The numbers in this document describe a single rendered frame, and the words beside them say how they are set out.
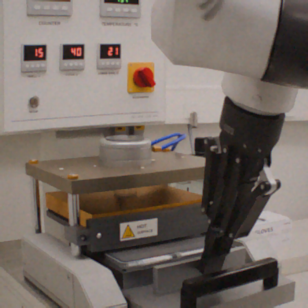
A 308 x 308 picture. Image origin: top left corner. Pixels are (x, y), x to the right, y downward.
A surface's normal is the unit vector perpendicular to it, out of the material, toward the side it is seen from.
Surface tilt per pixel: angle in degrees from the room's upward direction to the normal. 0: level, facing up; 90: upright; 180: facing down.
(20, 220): 90
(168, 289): 90
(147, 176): 90
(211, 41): 117
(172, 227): 90
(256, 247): 41
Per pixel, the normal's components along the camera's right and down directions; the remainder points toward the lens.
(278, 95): 0.31, 0.47
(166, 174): 0.55, 0.12
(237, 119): -0.66, 0.21
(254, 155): -0.84, 0.08
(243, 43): -0.04, 0.50
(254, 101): -0.24, 0.38
